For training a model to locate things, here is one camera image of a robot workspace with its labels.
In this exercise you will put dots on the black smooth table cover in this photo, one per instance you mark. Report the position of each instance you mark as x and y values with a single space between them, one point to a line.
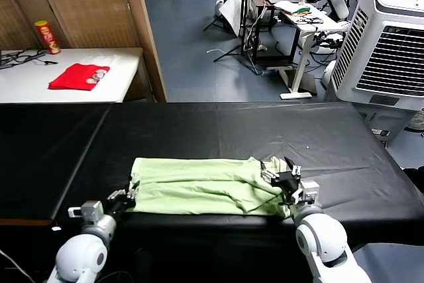
39 157

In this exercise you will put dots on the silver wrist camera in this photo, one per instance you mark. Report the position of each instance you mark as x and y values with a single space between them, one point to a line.
87 211
308 193

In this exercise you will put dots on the wooden folding screen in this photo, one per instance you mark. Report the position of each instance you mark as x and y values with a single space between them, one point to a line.
89 4

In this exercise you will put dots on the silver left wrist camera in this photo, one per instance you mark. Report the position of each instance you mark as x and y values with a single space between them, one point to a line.
87 211

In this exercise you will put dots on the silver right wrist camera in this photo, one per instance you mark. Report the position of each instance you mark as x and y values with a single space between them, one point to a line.
308 193

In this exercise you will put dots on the white air cooler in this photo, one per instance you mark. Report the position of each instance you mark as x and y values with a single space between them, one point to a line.
397 57

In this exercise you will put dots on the light green t-shirt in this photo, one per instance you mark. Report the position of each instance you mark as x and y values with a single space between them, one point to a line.
198 187

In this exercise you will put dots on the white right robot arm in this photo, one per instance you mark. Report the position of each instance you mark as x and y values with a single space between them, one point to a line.
321 240

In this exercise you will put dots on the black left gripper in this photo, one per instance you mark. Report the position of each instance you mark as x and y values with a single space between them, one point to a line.
117 208

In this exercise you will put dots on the white reflector board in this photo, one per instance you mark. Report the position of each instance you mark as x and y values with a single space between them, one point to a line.
232 13

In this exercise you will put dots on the black tripod stand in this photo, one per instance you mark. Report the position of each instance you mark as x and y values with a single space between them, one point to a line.
243 31

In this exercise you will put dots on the grey shoe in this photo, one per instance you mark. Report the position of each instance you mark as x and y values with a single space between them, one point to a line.
416 122

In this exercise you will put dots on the red folded shirt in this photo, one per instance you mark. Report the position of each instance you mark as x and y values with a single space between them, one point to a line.
73 77

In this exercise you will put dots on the white side table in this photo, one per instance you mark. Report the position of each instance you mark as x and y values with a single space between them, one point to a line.
26 87

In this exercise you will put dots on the black wrinkled table cover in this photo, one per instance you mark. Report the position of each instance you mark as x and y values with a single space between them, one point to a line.
232 124

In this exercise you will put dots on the white standing desk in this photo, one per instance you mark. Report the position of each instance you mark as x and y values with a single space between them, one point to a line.
299 64

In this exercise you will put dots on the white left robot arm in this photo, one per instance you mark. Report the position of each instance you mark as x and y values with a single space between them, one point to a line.
79 256

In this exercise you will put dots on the red chips can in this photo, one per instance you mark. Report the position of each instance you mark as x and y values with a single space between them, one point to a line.
48 37

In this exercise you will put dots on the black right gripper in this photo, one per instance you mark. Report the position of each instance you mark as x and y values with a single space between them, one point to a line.
288 183

